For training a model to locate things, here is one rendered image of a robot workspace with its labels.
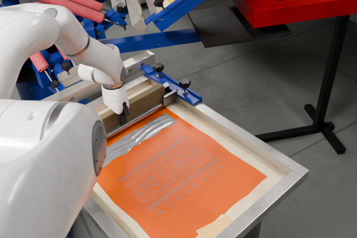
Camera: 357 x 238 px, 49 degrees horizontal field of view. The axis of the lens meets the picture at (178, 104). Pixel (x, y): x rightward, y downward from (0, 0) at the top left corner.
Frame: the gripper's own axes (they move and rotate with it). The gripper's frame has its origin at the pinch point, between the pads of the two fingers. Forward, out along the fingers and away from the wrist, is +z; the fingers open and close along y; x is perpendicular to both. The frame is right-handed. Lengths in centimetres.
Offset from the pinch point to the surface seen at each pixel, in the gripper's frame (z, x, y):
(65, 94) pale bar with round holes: -2.5, -8.8, -23.1
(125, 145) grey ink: 5.2, -4.2, 8.4
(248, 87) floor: 102, 158, -65
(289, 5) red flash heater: -9, 101, -1
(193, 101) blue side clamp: 1.5, 26.4, 10.9
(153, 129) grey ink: 5.3, 8.1, 8.9
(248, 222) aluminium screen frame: 2, 1, 59
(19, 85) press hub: 22, -9, -81
